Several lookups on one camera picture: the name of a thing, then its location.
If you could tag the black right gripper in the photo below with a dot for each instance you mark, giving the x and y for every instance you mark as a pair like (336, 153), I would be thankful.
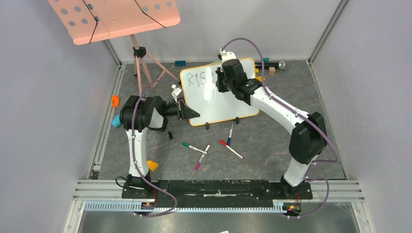
(220, 76)

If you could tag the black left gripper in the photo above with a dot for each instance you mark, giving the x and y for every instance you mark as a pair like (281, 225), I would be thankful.
(184, 112)

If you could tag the yellow-framed whiteboard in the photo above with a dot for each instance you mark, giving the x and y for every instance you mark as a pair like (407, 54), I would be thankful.
(201, 95)

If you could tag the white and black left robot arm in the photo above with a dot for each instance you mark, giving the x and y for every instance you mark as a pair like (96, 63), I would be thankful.
(138, 116)

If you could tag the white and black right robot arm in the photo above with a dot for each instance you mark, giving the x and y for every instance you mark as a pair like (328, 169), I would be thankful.
(307, 130)

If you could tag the green-capped marker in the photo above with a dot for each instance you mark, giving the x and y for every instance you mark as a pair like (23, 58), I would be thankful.
(194, 148)

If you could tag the dark blue brick block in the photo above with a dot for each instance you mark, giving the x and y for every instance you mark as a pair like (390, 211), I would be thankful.
(180, 63)

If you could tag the red-capped marker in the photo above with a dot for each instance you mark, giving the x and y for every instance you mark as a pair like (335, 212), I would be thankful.
(231, 149)

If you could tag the black handheld microphone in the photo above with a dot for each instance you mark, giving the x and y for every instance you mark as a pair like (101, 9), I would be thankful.
(277, 65)

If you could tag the blue-capped marker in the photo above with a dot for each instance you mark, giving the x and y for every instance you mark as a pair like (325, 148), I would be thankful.
(230, 133)

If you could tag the magenta-capped marker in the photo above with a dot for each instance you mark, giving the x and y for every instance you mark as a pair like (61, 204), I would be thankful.
(202, 157)

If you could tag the orange wedge block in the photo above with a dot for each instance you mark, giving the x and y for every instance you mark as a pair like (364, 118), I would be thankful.
(152, 165)

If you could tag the small orange clip toy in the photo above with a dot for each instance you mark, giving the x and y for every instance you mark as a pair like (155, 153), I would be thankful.
(115, 101)

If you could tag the blue toy microphone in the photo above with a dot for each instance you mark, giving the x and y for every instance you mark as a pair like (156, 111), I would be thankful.
(116, 122)

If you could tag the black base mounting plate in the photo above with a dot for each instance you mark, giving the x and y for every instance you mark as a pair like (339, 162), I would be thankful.
(218, 193)

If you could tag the pink music stand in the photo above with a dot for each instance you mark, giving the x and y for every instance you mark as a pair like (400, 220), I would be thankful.
(90, 21)

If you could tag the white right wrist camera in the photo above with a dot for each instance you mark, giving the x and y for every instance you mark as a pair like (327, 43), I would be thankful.
(226, 56)

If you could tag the grey toothed cable rail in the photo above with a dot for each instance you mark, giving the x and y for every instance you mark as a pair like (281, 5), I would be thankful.
(137, 206)

